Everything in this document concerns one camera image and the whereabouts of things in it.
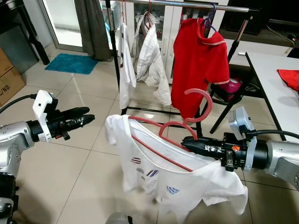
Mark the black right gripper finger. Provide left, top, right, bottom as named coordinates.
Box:
left=183, top=145, right=223, bottom=157
left=182, top=136, right=224, bottom=147

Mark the white flag print t-shirt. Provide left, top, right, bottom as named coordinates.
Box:
left=104, top=114, right=249, bottom=224

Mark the thin red clothes hanger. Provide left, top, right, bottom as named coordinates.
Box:
left=142, top=0, right=157, bottom=28

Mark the purple clothes hanger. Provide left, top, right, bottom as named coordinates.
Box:
left=203, top=2, right=219, bottom=33

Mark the teal floor mat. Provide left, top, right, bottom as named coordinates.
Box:
left=45, top=53, right=100, bottom=75

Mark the pink plastic container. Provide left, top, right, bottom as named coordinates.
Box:
left=220, top=78, right=242, bottom=94

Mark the red garment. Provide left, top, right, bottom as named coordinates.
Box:
left=277, top=69, right=299, bottom=92

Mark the plain white t-shirt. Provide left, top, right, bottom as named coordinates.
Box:
left=117, top=21, right=137, bottom=110

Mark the white table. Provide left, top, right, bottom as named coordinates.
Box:
left=245, top=51, right=299, bottom=143

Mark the red polo shirt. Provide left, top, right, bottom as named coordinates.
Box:
left=171, top=18, right=230, bottom=119

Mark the grey curtain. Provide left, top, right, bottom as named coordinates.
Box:
left=74, top=0, right=113, bottom=61

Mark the white jacket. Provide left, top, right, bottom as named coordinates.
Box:
left=132, top=13, right=172, bottom=107

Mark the white framed glass door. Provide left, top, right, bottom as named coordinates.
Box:
left=40, top=0, right=85, bottom=52

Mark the grey robot leg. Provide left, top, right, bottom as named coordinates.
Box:
left=105, top=211, right=134, bottom=224

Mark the black clothes rack chrome rod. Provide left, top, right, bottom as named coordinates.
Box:
left=104, top=0, right=260, bottom=138

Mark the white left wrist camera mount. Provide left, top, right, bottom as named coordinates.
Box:
left=33, top=90, right=59, bottom=143

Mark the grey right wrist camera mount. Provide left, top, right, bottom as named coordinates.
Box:
left=229, top=106, right=258, bottom=171

